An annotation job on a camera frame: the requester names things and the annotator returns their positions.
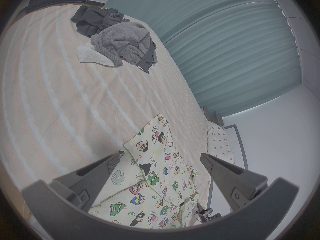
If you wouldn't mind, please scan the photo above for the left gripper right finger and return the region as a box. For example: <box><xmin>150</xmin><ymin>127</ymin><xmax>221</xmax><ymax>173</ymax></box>
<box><xmin>201</xmin><ymin>153</ymin><xmax>268</xmax><ymax>212</ymax></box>

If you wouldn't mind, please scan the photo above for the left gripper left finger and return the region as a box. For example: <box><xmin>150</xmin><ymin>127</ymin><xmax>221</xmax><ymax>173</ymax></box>
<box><xmin>51</xmin><ymin>151</ymin><xmax>125</xmax><ymax>212</ymax></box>

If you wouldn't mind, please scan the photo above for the white printed pyjama top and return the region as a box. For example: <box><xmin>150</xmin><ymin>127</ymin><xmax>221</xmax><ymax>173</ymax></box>
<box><xmin>88</xmin><ymin>113</ymin><xmax>200</xmax><ymax>229</ymax></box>

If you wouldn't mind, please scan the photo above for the bed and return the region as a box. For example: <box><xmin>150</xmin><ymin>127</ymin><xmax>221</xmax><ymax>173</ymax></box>
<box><xmin>0</xmin><ymin>1</ymin><xmax>248</xmax><ymax>224</ymax></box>

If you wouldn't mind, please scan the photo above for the pile of clothes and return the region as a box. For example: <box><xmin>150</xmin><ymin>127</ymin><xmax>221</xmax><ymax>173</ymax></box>
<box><xmin>70</xmin><ymin>5</ymin><xmax>158</xmax><ymax>74</ymax></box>

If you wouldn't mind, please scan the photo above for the white printed pillow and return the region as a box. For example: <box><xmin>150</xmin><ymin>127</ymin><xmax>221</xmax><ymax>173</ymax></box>
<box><xmin>206</xmin><ymin>121</ymin><xmax>236</xmax><ymax>164</ymax></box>

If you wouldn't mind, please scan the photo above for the grey bedside table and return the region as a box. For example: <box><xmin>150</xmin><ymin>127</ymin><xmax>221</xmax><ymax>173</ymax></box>
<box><xmin>202</xmin><ymin>105</ymin><xmax>224</xmax><ymax>127</ymax></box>

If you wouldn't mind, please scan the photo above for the blue-green curtain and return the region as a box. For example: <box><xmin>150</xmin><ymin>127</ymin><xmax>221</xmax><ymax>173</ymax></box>
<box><xmin>105</xmin><ymin>0</ymin><xmax>303</xmax><ymax>118</ymax></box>

